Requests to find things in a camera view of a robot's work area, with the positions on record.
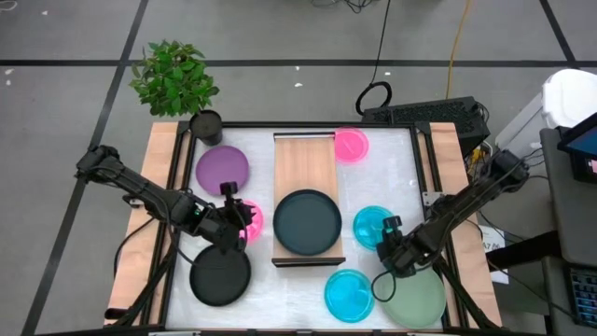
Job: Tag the black plate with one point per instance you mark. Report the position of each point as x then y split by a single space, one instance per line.
219 280

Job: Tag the black aluminium table frame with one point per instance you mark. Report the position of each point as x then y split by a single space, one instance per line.
261 125

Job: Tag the white trash bin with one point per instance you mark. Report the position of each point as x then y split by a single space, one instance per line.
571 95

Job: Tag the dark teal plate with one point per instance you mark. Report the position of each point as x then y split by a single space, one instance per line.
308 221

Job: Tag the white paper sheet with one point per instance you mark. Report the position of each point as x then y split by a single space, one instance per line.
492 242

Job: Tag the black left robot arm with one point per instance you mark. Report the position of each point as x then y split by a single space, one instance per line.
140 189

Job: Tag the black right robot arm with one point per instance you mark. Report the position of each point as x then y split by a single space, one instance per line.
466 200

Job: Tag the black backlit keyboard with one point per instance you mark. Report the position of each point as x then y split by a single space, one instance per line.
583 294

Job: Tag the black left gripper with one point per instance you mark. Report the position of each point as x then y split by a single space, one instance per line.
226 228

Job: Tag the black tablet screen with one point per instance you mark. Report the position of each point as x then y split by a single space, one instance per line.
583 144

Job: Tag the grey metal bracket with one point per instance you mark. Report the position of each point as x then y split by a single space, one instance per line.
431 198

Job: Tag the light wooden side board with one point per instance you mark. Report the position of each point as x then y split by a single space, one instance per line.
448 144
137 280

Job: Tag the pale green plate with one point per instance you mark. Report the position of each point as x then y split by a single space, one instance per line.
420 301

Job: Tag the black desk leg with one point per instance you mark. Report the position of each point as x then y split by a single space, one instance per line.
522 252

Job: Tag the grey desk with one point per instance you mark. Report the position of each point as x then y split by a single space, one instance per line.
566 219

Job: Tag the purple plate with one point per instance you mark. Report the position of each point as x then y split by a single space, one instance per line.
219 168

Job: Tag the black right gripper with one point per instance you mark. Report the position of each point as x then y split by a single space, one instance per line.
398 252

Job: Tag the transparent pink plate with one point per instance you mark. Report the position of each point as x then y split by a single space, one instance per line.
352 145
256 228

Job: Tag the transparent cyan plate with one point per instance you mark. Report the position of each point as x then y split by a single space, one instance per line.
366 228
347 296

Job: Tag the green plant in black pot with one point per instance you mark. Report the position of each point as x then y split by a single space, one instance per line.
172 79

